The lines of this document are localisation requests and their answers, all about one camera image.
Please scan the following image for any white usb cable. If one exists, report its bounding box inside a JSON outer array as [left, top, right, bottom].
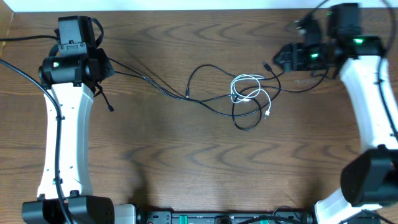
[[229, 73, 272, 119]]

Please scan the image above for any black usb cable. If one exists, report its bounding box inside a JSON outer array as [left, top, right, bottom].
[[102, 55, 330, 131]]

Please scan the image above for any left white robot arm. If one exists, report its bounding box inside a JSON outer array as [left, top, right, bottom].
[[22, 16, 138, 223]]

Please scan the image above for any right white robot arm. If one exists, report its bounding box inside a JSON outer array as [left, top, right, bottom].
[[273, 3, 397, 223]]

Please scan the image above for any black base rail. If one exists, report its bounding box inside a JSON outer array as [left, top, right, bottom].
[[136, 206, 319, 224]]

